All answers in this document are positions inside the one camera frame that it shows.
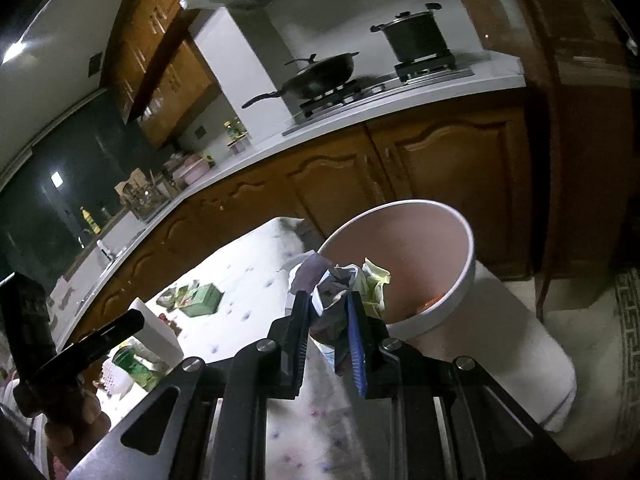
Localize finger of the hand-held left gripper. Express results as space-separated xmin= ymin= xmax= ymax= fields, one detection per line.
xmin=30 ymin=309 xmax=146 ymax=387

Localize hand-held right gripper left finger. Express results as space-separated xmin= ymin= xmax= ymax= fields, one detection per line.
xmin=67 ymin=290 xmax=311 ymax=480

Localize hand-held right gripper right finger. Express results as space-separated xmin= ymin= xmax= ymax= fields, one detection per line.
xmin=345 ymin=290 xmax=576 ymax=480

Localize grey purple wrapper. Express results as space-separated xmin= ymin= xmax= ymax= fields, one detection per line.
xmin=309 ymin=265 xmax=361 ymax=376

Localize pink bin with white rim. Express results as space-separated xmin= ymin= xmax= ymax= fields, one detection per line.
xmin=285 ymin=200 xmax=576 ymax=433

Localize person's left hand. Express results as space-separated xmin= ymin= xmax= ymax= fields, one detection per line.
xmin=12 ymin=375 xmax=111 ymax=468

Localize white box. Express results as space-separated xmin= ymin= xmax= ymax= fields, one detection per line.
xmin=127 ymin=297 xmax=185 ymax=363

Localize crumpled white paper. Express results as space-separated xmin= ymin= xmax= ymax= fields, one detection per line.
xmin=277 ymin=252 xmax=333 ymax=311

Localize crumpled yellow-green paper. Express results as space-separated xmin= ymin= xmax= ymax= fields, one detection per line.
xmin=357 ymin=258 xmax=392 ymax=318

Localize orange scrap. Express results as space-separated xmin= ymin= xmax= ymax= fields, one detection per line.
xmin=415 ymin=292 xmax=446 ymax=314

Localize green white snack packet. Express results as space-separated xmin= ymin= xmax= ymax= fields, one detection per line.
xmin=156 ymin=287 xmax=188 ymax=309

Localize sink faucet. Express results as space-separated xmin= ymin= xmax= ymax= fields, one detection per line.
xmin=77 ymin=229 xmax=113 ymax=261

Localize green carton box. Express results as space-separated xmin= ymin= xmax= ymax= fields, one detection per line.
xmin=177 ymin=284 xmax=222 ymax=317

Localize yellow bottle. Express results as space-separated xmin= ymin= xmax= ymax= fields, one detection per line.
xmin=80 ymin=206 xmax=102 ymax=235

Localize utensil rack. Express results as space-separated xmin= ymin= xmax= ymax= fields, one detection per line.
xmin=116 ymin=169 xmax=173 ymax=222

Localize dark window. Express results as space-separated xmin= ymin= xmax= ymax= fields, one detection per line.
xmin=0 ymin=92 xmax=166 ymax=281

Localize white kitchen countertop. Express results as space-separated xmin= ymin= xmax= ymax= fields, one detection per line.
xmin=47 ymin=52 xmax=527 ymax=346

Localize pink basin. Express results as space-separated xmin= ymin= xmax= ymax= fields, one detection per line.
xmin=172 ymin=155 xmax=211 ymax=186

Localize condiment bottle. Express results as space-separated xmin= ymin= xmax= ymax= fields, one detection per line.
xmin=232 ymin=121 xmax=252 ymax=153
xmin=223 ymin=120 xmax=242 ymax=157

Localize wooden base cabinets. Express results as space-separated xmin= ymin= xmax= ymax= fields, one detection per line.
xmin=65 ymin=105 xmax=531 ymax=341

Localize gas stove hob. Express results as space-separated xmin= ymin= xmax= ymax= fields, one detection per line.
xmin=281 ymin=55 xmax=475 ymax=137

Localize ceiling light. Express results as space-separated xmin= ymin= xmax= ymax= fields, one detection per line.
xmin=0 ymin=40 xmax=28 ymax=66

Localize patterned floor rug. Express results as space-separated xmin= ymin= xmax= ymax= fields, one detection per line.
xmin=545 ymin=265 xmax=640 ymax=461

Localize black wok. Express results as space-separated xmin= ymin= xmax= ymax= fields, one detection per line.
xmin=241 ymin=51 xmax=360 ymax=110

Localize black stock pot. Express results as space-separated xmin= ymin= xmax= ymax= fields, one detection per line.
xmin=370 ymin=3 xmax=451 ymax=63

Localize tall brown cabinet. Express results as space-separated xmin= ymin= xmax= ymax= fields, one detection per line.
xmin=440 ymin=0 xmax=640 ymax=321

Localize wooden wall cabinets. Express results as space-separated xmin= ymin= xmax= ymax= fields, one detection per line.
xmin=100 ymin=0 xmax=221 ymax=148

